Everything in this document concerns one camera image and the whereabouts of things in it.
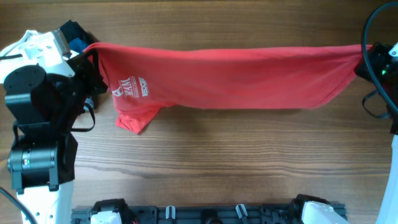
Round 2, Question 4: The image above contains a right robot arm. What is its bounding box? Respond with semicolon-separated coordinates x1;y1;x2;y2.
362;42;397;224

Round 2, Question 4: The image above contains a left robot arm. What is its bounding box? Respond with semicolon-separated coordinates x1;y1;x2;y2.
1;30;107;223

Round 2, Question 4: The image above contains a blue folded shirt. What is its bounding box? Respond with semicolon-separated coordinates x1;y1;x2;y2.
68;38;89;54

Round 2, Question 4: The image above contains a white black striped folded shirt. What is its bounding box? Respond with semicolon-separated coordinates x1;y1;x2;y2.
0;29;78;85

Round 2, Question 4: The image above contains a red printed t-shirt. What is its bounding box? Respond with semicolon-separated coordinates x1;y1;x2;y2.
90;42;362;133

